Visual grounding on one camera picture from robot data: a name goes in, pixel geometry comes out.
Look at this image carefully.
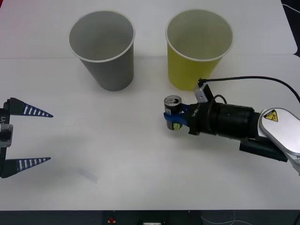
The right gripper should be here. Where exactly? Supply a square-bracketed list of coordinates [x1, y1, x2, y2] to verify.
[163, 102, 220, 136]

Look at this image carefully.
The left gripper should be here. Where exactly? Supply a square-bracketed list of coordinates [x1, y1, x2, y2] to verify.
[0, 97, 54, 179]

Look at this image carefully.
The black drink can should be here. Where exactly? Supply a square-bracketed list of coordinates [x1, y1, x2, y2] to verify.
[163, 95, 184, 131]

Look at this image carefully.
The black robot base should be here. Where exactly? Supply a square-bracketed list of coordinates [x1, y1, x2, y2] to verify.
[0, 210, 300, 225]

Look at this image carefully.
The yellow-green plastic waste bin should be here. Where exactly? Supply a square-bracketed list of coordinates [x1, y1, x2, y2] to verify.
[165, 8, 234, 92]

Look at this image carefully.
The grey plastic waste bin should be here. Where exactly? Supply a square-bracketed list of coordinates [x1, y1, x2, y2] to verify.
[68, 9, 136, 92]

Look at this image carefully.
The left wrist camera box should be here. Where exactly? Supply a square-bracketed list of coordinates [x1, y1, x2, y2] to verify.
[0, 123, 14, 148]

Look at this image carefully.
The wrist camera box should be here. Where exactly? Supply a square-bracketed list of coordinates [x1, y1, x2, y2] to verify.
[0, 123, 14, 148]
[194, 83, 215, 103]

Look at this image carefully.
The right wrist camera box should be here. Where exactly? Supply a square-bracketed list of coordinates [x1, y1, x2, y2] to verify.
[194, 83, 215, 103]

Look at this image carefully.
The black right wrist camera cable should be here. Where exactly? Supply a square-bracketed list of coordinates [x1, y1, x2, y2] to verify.
[197, 75, 300, 106]

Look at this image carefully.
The white cable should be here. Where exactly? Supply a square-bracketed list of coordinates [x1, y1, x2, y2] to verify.
[201, 210, 300, 225]

